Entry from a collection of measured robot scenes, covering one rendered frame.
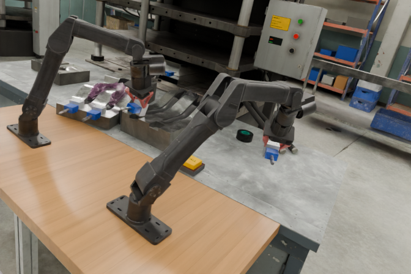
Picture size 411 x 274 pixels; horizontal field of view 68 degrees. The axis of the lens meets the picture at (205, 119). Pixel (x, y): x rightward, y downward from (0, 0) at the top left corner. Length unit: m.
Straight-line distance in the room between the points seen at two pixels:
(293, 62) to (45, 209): 1.43
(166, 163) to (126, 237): 0.21
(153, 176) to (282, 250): 0.56
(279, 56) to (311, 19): 0.26
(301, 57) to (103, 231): 1.38
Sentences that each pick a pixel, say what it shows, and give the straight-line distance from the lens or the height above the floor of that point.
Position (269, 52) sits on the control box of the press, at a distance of 1.87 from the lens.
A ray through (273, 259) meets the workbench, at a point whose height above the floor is 0.61.
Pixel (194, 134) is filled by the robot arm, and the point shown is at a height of 1.07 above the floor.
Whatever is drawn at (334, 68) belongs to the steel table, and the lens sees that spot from 4.43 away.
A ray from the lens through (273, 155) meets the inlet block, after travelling 1.09.
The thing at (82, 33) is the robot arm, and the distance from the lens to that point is 1.13.
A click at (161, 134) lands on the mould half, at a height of 0.87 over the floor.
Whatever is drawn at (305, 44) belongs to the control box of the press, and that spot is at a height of 1.27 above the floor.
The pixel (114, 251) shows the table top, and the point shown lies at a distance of 0.82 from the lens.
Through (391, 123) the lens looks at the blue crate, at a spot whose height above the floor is 0.39.
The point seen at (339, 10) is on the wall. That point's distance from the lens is 7.84.
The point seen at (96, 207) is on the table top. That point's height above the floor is 0.80.
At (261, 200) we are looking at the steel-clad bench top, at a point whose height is 0.80.
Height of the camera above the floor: 1.39
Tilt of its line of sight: 21 degrees down
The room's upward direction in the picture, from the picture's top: 12 degrees clockwise
